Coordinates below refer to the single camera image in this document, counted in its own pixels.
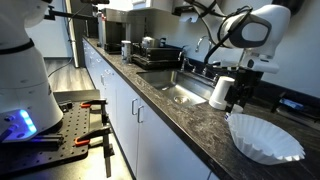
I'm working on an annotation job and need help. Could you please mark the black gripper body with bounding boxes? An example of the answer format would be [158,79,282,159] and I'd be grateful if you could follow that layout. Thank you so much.
[225,68,263,106]

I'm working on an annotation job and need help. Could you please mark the white fluted paper plate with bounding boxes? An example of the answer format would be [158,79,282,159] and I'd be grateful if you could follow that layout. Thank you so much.
[226,114,305,165]

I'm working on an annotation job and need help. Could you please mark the metal canister on counter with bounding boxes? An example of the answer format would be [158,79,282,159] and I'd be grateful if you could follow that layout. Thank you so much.
[121,40,131,63]

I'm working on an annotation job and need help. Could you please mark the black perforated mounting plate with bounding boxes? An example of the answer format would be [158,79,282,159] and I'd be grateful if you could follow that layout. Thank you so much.
[0,102,90,177]

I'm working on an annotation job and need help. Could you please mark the white styrofoam cup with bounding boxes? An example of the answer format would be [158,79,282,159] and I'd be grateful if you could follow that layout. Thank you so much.
[209,76,234,110]

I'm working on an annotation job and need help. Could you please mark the blue sponge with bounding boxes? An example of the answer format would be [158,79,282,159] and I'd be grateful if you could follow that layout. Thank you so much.
[279,98,304,110]

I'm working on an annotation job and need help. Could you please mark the stainless steel sink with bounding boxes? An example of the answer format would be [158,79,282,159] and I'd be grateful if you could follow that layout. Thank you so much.
[138,70,214,107]

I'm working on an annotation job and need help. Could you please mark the chrome gooseneck faucet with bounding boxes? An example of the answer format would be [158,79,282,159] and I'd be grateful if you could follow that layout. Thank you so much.
[195,35,213,54]

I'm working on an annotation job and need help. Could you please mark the white lower cabinets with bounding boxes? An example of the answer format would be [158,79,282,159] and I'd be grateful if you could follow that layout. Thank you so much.
[82,38,218,180]

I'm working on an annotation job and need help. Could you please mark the black dish drying rack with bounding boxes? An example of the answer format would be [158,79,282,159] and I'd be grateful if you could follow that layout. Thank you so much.
[132,43,182,70]

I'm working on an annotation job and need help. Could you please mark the paper towel dispenser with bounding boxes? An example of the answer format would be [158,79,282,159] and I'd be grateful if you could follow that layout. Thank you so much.
[171,0,198,23]

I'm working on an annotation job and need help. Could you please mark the black orange clamp near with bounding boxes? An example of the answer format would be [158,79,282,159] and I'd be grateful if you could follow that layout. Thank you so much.
[74,125,114,178]

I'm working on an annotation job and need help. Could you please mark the black orange clamp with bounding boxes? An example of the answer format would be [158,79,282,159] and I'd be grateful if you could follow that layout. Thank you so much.
[74,125,114,178]
[80,99,109,126]

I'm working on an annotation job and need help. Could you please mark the black orange clamp far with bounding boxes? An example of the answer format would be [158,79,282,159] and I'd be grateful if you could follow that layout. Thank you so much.
[80,99,109,126]

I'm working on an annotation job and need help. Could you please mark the coffee machine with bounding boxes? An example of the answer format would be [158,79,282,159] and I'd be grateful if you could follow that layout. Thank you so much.
[100,8,146,55]

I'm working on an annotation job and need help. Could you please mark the chrome side sprayer handle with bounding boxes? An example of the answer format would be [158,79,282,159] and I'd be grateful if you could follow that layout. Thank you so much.
[178,50,196,72]

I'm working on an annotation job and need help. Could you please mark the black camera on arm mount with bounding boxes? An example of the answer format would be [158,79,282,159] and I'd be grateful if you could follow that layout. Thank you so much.
[44,0,110,20]

